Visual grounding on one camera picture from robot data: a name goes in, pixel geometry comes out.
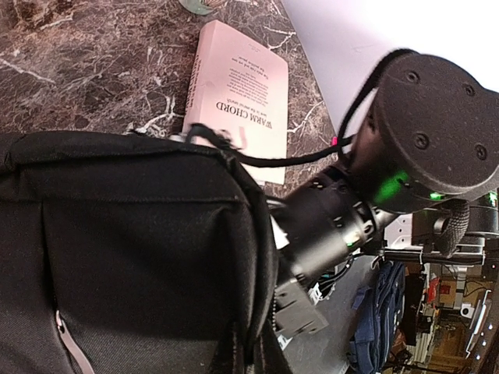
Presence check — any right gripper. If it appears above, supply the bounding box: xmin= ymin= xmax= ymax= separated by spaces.
xmin=271 ymin=166 xmax=386 ymax=338

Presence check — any black student bag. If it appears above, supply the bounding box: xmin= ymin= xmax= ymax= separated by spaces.
xmin=1 ymin=131 xmax=290 ymax=373

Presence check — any blue backpack in background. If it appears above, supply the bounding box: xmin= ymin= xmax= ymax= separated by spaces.
xmin=348 ymin=261 xmax=405 ymax=374

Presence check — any pink book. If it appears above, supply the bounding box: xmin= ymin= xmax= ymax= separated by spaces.
xmin=181 ymin=19 xmax=290 ymax=187

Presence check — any cream floral mug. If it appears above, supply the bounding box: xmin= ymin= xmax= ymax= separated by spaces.
xmin=179 ymin=0 xmax=227 ymax=16

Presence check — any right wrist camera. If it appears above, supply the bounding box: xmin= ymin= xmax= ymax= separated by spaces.
xmin=347 ymin=53 xmax=498 ymax=213

